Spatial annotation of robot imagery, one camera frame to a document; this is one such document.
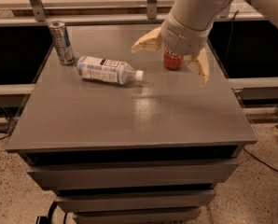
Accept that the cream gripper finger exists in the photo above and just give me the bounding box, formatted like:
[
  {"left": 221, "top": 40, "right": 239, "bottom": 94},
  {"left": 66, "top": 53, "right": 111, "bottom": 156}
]
[
  {"left": 132, "top": 27, "right": 162, "bottom": 53},
  {"left": 185, "top": 49, "right": 209, "bottom": 87}
]

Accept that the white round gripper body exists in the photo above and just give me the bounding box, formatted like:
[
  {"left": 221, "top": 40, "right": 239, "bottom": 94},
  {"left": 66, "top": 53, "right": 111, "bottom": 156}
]
[{"left": 161, "top": 13, "right": 212, "bottom": 56}]

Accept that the clear blue-labelled plastic bottle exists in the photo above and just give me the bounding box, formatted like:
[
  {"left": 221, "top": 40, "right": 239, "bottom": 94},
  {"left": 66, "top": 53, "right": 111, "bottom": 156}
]
[{"left": 76, "top": 56, "right": 144, "bottom": 85}]

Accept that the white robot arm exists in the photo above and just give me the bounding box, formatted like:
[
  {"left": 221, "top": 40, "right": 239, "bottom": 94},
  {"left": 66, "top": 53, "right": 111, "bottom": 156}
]
[{"left": 132, "top": 0, "right": 278, "bottom": 85}]

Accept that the red Coca-Cola can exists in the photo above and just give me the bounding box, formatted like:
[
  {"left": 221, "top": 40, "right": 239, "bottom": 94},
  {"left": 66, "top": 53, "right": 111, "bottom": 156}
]
[{"left": 163, "top": 47, "right": 184, "bottom": 70}]

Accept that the silver blue energy drink can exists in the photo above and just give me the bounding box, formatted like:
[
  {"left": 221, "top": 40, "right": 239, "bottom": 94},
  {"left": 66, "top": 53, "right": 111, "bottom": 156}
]
[{"left": 48, "top": 21, "right": 75, "bottom": 65}]

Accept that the grey drawer cabinet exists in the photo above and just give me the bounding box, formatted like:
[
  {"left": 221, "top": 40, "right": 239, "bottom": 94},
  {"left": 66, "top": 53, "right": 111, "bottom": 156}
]
[{"left": 7, "top": 25, "right": 257, "bottom": 224}]

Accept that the metal railing frame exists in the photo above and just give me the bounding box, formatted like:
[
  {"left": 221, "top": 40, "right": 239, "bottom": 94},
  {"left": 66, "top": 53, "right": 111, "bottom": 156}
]
[{"left": 0, "top": 0, "right": 268, "bottom": 28}]

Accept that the black floor cable right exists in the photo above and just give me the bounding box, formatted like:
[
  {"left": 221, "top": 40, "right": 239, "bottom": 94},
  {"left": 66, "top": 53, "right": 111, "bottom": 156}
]
[{"left": 243, "top": 123, "right": 278, "bottom": 175}]

